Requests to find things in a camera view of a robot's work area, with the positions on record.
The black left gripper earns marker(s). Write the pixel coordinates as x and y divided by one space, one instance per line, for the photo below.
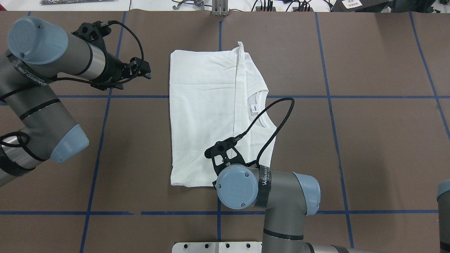
114 70

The white long-sleeve printed shirt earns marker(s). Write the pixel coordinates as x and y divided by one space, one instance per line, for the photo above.
214 96

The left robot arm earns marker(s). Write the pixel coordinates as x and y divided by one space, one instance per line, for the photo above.
40 53

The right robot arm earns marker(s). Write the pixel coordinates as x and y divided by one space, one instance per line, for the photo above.
287 199

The dark device with label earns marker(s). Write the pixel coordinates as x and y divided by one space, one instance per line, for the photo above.
366 6

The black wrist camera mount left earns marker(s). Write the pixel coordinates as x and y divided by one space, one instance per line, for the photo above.
94 33

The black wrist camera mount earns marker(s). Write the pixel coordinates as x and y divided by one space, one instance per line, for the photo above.
94 33
223 154

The grey aluminium frame post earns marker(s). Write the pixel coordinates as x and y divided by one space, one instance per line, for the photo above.
220 8

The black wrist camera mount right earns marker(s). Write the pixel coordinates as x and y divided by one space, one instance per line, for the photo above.
223 154

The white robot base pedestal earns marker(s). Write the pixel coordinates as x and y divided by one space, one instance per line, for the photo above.
218 247

